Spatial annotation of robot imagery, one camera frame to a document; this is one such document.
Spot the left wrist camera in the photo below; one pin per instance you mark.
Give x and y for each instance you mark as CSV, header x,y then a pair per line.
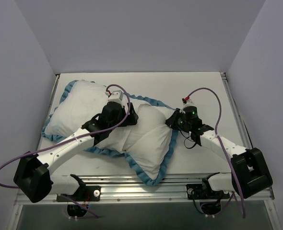
x,y
115,96

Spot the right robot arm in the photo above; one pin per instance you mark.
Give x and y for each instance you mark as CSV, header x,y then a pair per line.
x,y
249,171

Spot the aluminium front rail frame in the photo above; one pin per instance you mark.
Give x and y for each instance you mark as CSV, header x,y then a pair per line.
x,y
128,189

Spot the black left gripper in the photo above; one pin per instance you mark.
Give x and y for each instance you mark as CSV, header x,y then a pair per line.
x,y
132,116

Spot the blue patterned pillowcase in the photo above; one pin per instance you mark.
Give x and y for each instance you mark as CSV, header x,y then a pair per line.
x,y
153,146

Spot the white pillow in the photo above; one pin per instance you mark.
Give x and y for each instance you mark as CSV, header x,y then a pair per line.
x,y
146,129

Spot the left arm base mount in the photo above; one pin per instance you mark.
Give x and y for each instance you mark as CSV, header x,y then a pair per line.
x,y
89,193

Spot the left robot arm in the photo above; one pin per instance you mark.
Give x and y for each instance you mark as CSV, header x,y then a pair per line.
x,y
34,174

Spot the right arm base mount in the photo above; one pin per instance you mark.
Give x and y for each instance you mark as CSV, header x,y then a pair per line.
x,y
203,191

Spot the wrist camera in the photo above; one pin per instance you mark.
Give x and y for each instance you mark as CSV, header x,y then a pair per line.
x,y
186,103
115,96

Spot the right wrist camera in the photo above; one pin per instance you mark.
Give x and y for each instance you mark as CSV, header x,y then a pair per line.
x,y
186,103

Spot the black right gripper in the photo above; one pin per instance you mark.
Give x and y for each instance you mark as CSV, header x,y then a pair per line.
x,y
171,120

